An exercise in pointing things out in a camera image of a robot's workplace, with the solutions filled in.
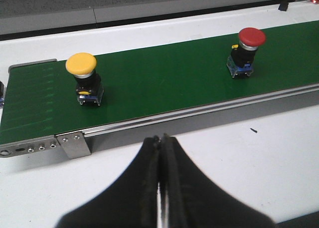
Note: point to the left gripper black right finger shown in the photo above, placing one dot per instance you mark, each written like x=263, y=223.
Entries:
x=189, y=199

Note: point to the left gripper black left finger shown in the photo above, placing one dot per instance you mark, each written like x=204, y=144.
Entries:
x=129, y=202

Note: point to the steel conveyor end plate left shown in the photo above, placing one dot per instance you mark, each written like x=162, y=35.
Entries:
x=28, y=146

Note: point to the green conveyor belt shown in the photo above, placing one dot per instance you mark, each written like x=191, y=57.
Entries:
x=40, y=99

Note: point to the red mushroom push button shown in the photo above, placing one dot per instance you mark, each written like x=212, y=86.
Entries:
x=240, y=61
x=2, y=90

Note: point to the far left steel end plate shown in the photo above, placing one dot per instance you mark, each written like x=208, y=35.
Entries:
x=30, y=63

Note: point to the black sensor block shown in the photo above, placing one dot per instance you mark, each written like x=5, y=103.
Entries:
x=283, y=6

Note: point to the left grey stone slab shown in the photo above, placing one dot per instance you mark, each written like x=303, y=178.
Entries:
x=124, y=1

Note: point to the steel conveyor bracket left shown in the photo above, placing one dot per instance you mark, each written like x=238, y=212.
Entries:
x=74, y=145

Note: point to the aluminium conveyor side rail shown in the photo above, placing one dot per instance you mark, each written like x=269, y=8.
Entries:
x=197, y=110

